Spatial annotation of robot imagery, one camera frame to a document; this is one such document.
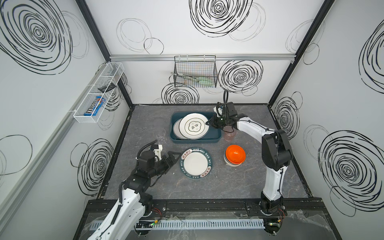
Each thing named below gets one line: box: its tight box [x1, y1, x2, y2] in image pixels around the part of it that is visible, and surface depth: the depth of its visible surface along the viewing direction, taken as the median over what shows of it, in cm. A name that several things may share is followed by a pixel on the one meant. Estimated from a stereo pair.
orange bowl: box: [225, 144, 246, 165], surface depth 86 cm
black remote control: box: [97, 82, 117, 93], surface depth 81 cm
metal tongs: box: [170, 72, 199, 80], surface depth 86 cm
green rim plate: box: [180, 147, 213, 180], surface depth 89 cm
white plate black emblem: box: [179, 113, 210, 140], surface depth 95 cm
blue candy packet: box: [83, 96, 106, 117], surface depth 71 cm
